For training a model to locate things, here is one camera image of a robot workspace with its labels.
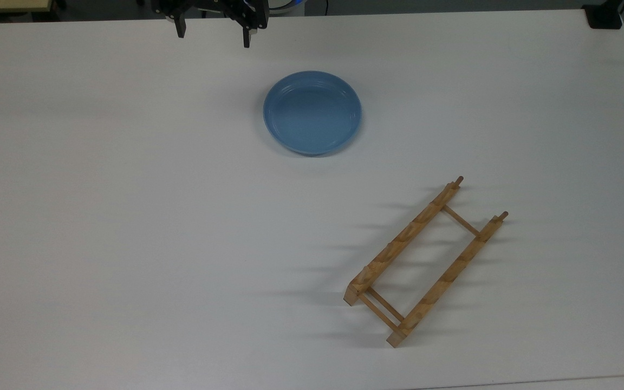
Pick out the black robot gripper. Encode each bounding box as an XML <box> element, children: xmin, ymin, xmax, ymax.
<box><xmin>152</xmin><ymin>0</ymin><xmax>270</xmax><ymax>49</ymax></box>

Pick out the beige wooden table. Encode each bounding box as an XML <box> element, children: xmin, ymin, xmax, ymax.
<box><xmin>0</xmin><ymin>0</ymin><xmax>54</xmax><ymax>15</ymax></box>

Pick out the blue round plate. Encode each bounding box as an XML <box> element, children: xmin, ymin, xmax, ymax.
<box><xmin>263</xmin><ymin>70</ymin><xmax>362</xmax><ymax>157</ymax></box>

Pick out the black table clamp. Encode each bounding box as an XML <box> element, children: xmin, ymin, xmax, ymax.
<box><xmin>582</xmin><ymin>0</ymin><xmax>624</xmax><ymax>30</ymax></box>

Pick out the wooden plate rack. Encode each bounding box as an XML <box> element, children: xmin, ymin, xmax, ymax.
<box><xmin>343</xmin><ymin>175</ymin><xmax>509</xmax><ymax>348</ymax></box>

